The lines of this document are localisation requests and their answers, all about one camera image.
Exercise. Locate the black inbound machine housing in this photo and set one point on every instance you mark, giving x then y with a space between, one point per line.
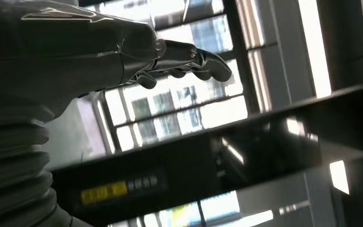
175 166

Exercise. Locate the yellow and black warning label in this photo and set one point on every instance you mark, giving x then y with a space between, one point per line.
104 192

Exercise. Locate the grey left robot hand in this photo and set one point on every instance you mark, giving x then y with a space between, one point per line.
59 53

